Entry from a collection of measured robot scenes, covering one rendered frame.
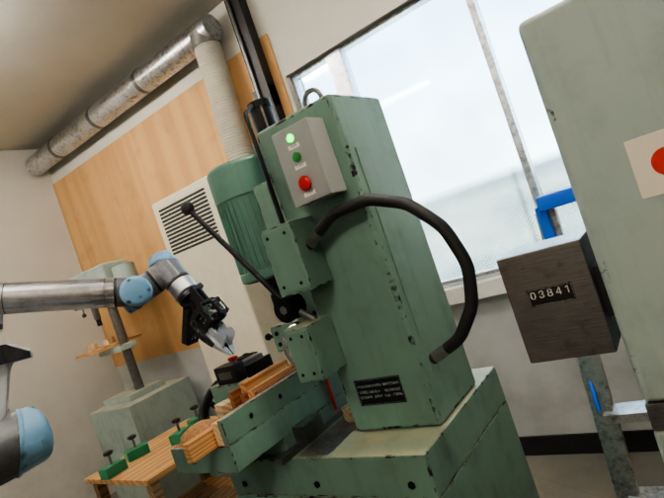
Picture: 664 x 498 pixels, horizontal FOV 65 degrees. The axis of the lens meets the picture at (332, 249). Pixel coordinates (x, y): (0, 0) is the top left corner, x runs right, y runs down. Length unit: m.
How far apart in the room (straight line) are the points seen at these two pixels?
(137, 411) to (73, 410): 1.02
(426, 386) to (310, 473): 0.33
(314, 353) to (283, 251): 0.22
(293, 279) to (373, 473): 0.42
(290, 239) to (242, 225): 0.27
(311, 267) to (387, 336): 0.22
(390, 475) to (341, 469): 0.12
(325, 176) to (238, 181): 0.34
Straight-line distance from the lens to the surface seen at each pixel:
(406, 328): 1.08
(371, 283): 1.09
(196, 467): 1.28
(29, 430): 0.76
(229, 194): 1.33
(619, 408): 1.77
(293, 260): 1.08
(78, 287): 1.41
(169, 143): 3.54
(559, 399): 2.59
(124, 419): 3.53
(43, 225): 4.58
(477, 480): 1.24
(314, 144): 1.04
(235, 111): 2.97
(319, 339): 1.13
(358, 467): 1.15
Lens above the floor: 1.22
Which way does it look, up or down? level
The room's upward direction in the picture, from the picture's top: 19 degrees counter-clockwise
